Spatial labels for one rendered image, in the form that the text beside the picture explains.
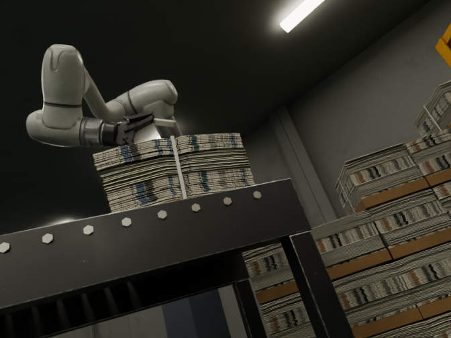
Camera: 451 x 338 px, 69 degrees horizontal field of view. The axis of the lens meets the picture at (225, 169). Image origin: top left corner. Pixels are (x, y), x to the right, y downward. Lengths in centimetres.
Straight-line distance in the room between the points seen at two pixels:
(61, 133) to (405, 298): 137
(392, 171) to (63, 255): 139
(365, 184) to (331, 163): 287
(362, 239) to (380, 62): 334
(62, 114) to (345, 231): 118
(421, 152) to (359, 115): 278
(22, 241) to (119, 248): 16
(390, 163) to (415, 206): 22
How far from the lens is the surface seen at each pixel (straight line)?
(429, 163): 172
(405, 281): 155
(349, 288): 150
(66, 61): 105
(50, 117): 107
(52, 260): 63
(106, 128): 105
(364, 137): 438
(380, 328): 152
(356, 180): 162
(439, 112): 201
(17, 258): 65
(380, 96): 446
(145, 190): 82
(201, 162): 86
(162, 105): 152
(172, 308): 167
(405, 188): 164
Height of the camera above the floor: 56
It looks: 25 degrees up
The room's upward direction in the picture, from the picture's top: 18 degrees counter-clockwise
